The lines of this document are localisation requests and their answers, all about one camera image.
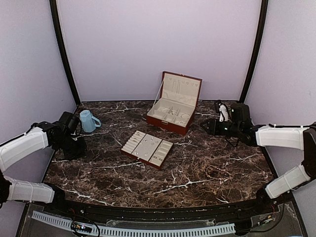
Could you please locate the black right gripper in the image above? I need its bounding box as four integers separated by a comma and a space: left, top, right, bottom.
200, 118, 242, 138

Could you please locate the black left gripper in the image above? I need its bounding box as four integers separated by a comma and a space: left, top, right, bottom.
55, 135, 87, 161

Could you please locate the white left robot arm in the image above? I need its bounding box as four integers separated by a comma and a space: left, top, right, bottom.
0, 112, 86, 215

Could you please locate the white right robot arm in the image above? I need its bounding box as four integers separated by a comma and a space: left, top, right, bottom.
200, 118, 316, 214

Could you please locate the red open jewelry box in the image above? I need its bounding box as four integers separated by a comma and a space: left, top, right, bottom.
146, 71, 202, 135

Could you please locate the red jewelry tray insert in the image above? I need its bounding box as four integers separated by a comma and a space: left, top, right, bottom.
121, 130, 173, 170

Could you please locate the light blue ceramic mug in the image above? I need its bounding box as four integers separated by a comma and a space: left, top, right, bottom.
79, 110, 102, 133

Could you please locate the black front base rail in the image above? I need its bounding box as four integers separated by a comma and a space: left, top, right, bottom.
44, 197, 284, 223

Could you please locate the white slotted cable duct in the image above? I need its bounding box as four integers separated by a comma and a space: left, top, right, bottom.
31, 211, 236, 237

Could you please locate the black corner frame post right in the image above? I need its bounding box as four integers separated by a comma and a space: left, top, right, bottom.
239, 0, 269, 103

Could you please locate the black corner frame post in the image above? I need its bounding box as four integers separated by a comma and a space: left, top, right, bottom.
239, 0, 269, 103
49, 0, 81, 106

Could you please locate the black corner frame post left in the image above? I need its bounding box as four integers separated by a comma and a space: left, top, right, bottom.
49, 0, 81, 106

